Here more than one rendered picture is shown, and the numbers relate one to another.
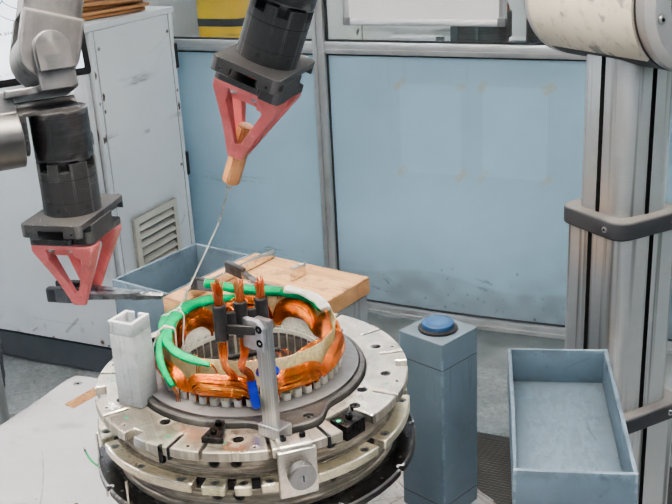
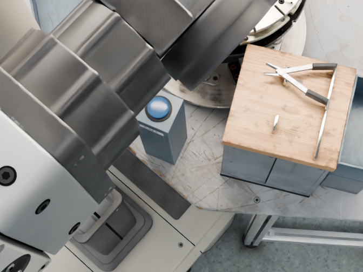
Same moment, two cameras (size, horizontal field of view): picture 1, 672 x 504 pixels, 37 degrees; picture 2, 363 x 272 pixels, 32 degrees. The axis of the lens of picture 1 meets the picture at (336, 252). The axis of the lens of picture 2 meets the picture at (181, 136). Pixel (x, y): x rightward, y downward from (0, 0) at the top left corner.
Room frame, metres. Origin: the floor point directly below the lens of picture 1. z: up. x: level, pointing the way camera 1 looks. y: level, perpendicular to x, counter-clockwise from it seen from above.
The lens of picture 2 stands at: (1.50, -0.18, 2.13)
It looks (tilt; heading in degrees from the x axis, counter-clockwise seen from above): 74 degrees down; 166
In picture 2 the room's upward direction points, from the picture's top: 7 degrees counter-clockwise
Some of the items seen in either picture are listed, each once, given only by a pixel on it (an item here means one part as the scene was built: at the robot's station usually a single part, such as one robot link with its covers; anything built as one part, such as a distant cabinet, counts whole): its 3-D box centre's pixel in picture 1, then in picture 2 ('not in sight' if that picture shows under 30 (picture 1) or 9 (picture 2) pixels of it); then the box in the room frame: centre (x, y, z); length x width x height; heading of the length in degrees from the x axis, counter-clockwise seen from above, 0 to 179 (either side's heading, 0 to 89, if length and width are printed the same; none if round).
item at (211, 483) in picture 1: (216, 485); not in sight; (0.77, 0.12, 1.06); 0.02 x 0.02 x 0.01; 80
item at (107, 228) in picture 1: (81, 256); not in sight; (0.97, 0.26, 1.21); 0.07 x 0.07 x 0.09; 76
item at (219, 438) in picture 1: (216, 429); not in sight; (0.79, 0.12, 1.10); 0.03 x 0.02 x 0.01; 169
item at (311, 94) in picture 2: (235, 269); (316, 96); (1.23, 0.14, 1.09); 0.04 x 0.01 x 0.02; 38
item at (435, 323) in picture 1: (437, 323); (158, 107); (1.13, -0.12, 1.04); 0.04 x 0.04 x 0.01
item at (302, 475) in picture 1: (302, 475); not in sight; (0.75, 0.04, 1.07); 0.03 x 0.01 x 0.03; 107
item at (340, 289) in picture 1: (267, 295); (289, 106); (1.22, 0.09, 1.05); 0.20 x 0.19 x 0.02; 53
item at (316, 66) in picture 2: (205, 284); (323, 66); (1.19, 0.17, 1.09); 0.04 x 0.01 x 0.02; 68
